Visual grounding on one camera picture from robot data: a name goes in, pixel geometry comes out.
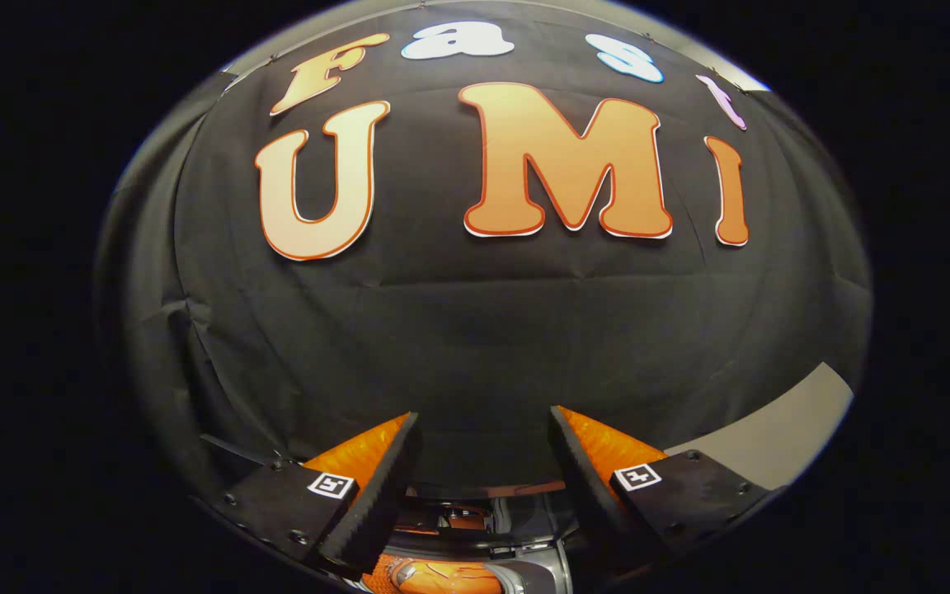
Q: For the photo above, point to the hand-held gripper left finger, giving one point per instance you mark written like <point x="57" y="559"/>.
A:
<point x="380" y="495"/>

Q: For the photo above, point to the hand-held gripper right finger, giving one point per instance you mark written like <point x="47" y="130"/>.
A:
<point x="586" y="495"/>

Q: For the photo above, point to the yellow orange shirt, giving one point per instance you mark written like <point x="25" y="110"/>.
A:
<point x="442" y="577"/>

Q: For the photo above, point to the dark washing machine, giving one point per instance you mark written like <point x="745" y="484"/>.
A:
<point x="483" y="524"/>

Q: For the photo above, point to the black backdrop cloth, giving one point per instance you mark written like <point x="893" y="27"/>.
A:
<point x="483" y="330"/>

